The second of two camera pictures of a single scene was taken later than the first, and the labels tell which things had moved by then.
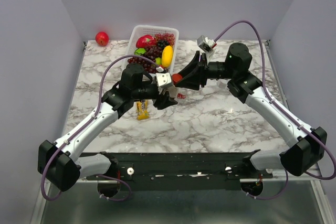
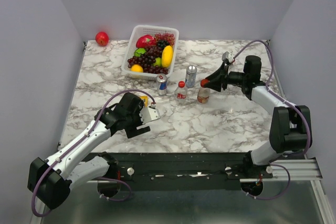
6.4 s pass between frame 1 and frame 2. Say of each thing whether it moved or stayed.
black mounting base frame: stayed
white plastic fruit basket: stayed
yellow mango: stayed
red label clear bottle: stayed
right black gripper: moved
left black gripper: moved
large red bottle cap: moved
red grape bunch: stayed
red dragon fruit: stayed
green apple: stayed
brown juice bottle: moved
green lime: stayed
